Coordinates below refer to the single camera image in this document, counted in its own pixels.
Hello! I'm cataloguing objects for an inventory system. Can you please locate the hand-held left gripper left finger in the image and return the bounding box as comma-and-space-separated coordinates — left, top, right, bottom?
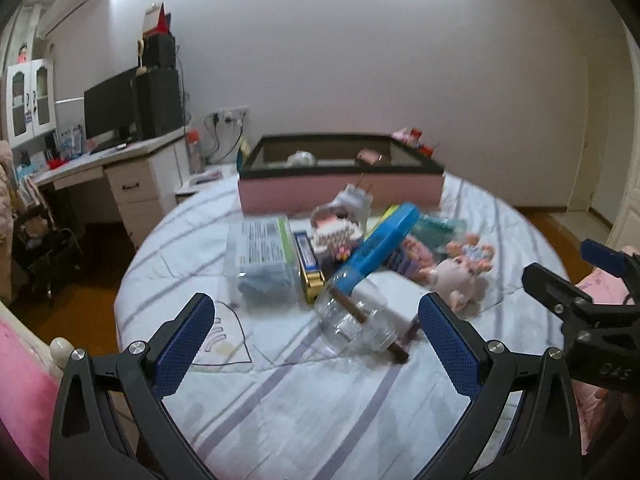
49, 292, 217, 480

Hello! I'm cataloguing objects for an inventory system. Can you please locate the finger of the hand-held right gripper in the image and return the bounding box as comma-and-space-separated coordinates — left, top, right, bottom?
580, 238, 640, 286
521, 262, 598, 328

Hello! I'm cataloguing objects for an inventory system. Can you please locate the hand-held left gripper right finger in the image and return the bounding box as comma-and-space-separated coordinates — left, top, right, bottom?
417, 292, 583, 480

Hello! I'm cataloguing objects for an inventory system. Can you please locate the pink pig plush toy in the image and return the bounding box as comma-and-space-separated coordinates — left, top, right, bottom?
419, 255, 488, 316

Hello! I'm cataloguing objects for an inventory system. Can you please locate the small doll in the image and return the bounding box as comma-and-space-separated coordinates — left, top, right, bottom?
445, 234, 496, 276

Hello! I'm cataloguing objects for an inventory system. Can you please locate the clear plastic jar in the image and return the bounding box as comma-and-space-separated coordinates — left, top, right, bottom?
312, 269, 401, 361

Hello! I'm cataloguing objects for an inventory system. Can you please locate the clear plastic box with label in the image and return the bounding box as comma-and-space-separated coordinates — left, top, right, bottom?
223, 215, 301, 311

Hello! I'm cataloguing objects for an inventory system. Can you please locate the blue highlighter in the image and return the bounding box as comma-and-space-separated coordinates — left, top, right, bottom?
327, 203, 421, 293

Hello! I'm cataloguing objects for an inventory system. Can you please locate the pink building brick model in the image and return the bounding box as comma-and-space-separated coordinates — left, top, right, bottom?
309, 207, 365, 262

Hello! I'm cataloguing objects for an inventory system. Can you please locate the pink box with black rim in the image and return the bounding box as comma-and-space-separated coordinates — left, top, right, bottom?
237, 132, 446, 216

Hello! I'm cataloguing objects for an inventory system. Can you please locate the purple pink printed packet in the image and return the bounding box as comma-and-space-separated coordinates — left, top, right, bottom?
390, 237, 436, 281

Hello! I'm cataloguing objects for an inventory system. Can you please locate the brown wooden stick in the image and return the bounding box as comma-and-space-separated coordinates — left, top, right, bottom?
327, 287, 411, 365

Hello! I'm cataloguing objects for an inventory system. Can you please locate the teal box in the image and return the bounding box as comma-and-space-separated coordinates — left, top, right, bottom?
411, 214, 467, 251

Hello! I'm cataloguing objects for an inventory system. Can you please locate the blue and gold box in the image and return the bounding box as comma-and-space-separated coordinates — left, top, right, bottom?
292, 230, 327, 305

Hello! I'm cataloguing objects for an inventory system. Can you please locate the yellow highlighter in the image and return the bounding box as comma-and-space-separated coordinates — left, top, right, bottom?
365, 204, 401, 241

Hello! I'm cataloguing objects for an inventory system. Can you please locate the black trolley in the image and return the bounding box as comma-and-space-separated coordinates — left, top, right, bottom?
12, 210, 83, 306

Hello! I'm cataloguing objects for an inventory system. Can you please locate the white desk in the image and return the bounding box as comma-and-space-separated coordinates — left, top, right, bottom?
35, 127, 190, 251

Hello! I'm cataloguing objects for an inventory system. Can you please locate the white plug adapter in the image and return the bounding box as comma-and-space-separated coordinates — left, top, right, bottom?
312, 175, 376, 226

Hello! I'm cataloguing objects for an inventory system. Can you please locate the orange cap bottle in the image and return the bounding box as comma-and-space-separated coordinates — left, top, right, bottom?
186, 129, 203, 173

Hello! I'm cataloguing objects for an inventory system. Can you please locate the rose gold metal object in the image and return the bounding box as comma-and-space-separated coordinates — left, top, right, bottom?
356, 148, 391, 167

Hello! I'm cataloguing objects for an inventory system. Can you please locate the black computer tower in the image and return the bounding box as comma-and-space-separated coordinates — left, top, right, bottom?
136, 67, 185, 140

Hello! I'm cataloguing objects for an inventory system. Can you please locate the black computer monitor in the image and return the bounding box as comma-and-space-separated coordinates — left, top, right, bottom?
83, 67, 141, 142

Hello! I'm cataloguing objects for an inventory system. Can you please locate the white glass door cabinet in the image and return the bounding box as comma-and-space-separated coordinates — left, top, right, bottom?
5, 57, 56, 148

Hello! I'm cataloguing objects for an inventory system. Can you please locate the black speaker box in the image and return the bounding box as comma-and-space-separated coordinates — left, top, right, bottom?
142, 32, 177, 68

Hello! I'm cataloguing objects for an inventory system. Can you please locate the red and white carton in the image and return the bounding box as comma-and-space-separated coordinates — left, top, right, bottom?
142, 2, 173, 36

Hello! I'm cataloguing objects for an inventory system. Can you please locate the white air conditioner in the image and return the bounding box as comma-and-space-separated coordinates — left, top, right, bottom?
37, 0, 108, 38

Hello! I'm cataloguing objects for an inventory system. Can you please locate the cream bed post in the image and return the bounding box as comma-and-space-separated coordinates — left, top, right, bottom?
50, 337, 76, 376

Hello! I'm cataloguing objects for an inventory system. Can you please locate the white wall socket strip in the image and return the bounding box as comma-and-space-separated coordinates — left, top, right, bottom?
210, 105, 249, 126

